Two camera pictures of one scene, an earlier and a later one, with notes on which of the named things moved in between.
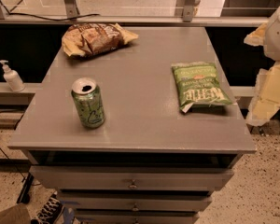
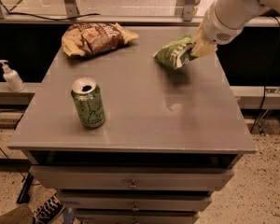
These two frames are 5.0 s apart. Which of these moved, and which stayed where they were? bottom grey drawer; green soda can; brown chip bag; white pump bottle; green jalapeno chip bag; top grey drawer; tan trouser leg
Moved: green jalapeno chip bag
Stayed: green soda can; top grey drawer; bottom grey drawer; white pump bottle; brown chip bag; tan trouser leg
